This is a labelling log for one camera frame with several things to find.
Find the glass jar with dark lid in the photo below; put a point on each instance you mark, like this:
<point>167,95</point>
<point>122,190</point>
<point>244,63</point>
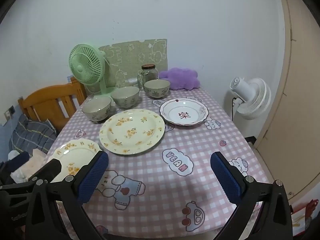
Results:
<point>150,76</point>

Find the white crumpled cloth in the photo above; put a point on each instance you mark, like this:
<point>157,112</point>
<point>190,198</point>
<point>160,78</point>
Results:
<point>25,170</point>

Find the white standing fan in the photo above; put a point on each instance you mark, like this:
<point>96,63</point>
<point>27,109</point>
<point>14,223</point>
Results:
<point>255,97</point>

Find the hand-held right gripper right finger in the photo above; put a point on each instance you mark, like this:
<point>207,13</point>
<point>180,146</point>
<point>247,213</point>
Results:
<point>225,180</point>

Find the beige wardrobe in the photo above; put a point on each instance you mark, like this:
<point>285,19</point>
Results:
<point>295,105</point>

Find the clear cotton swab container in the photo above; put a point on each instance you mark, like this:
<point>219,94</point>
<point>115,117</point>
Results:
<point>132,80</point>

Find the blue plaid pillow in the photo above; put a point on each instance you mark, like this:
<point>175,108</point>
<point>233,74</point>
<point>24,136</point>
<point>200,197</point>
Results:
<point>32,132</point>

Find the green bear print mat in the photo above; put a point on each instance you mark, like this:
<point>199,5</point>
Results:
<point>130,57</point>

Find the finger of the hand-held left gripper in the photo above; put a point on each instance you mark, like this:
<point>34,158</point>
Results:
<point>50,167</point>
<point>19,160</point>

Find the small scalloped floral plate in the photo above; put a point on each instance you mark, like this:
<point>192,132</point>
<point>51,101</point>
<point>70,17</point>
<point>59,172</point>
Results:
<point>72,152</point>

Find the green desk fan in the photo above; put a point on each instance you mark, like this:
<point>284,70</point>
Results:
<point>85,65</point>

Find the green floral ceramic bowl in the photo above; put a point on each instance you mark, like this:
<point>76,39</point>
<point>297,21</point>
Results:
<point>157,92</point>
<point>125,101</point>
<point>96,112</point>

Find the wall socket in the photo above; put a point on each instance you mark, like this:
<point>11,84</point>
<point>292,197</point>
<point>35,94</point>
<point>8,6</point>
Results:
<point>9,112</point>

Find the purple plush pillow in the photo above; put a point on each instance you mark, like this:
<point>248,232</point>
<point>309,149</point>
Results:
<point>178,77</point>

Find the large yellow floral plate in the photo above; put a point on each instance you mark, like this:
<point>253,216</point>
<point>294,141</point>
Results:
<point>132,132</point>

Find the white plate with red print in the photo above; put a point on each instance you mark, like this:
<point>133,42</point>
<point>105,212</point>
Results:
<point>183,113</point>

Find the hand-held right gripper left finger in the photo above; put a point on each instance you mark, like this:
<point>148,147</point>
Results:
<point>92,175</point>

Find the pink checked bear tablecloth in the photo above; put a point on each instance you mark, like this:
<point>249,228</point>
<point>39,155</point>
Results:
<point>155,175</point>

